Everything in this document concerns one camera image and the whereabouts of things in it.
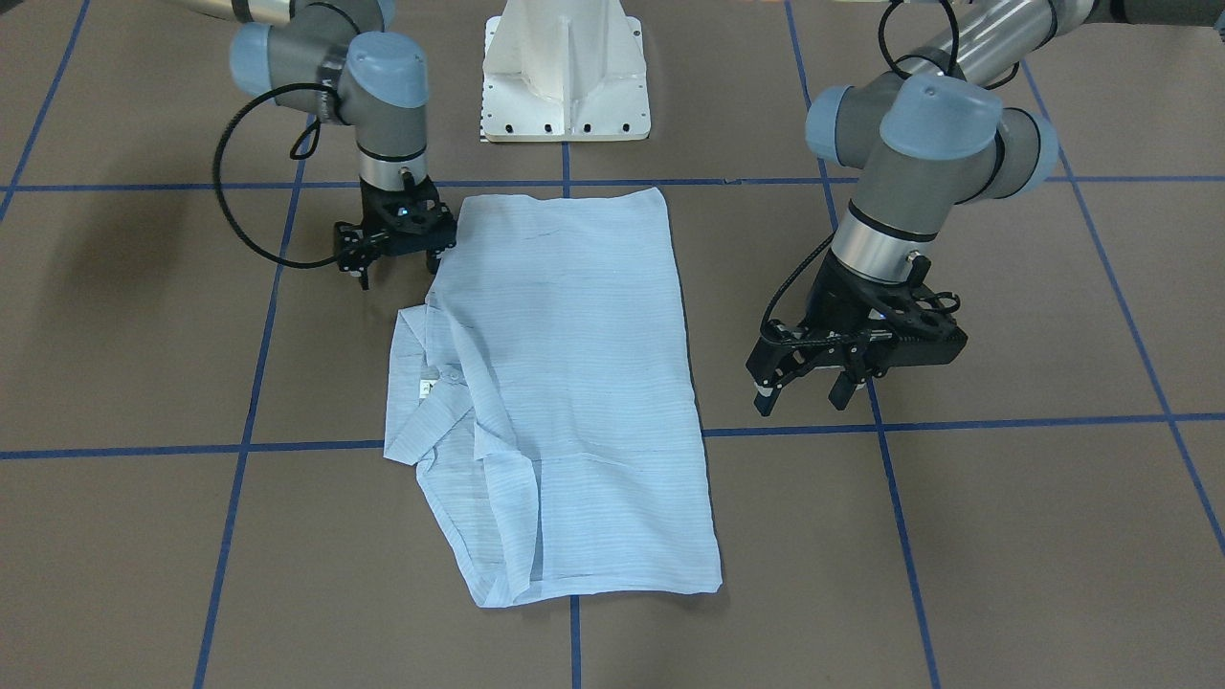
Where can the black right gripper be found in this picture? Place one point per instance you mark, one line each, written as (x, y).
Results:
(368, 211)

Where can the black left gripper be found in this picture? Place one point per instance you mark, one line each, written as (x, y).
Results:
(831, 299)

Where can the light blue button shirt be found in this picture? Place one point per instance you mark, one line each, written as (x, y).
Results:
(544, 396)

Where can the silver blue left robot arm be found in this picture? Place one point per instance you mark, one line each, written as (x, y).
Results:
(927, 135)

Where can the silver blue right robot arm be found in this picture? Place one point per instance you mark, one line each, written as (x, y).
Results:
(339, 62)

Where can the white pedestal column base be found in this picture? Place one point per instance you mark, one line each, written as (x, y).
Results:
(564, 72)

